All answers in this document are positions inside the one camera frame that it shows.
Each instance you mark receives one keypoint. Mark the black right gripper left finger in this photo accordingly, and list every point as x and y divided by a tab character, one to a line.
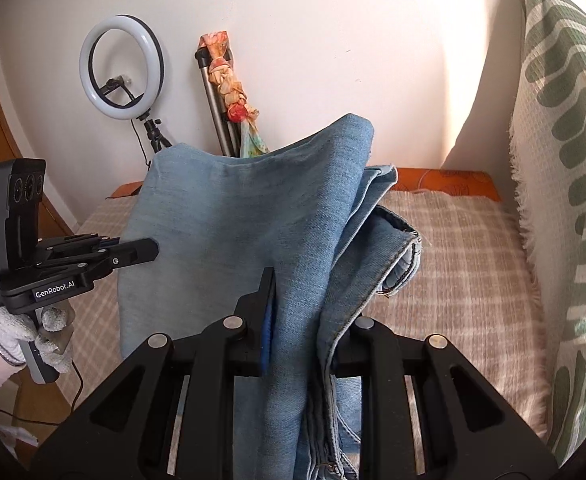
167	411

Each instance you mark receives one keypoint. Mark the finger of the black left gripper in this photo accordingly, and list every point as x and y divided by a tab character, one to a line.
113	253
81	243

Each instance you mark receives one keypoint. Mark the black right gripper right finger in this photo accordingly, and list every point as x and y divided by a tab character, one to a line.
426	412

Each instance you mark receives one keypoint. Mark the light blue denim pants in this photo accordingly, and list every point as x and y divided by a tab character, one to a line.
313	213

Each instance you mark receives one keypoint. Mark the white gloved left hand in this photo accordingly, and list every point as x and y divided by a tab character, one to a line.
51	338

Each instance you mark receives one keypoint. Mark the beige plaid bed cover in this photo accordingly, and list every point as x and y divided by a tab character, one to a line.
473	286

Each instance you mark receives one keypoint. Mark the orange floral knotted scarf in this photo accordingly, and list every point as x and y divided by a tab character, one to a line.
222	75

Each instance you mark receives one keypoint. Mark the orange patterned bed sheet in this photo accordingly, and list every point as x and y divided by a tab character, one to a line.
453	182

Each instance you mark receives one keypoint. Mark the green white patterned pillow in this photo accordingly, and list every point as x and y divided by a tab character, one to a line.
548	153

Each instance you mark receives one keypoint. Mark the black left gripper camera box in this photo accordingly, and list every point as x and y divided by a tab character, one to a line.
21	191

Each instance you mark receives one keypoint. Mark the white ring light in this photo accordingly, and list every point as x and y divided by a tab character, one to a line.
153	57

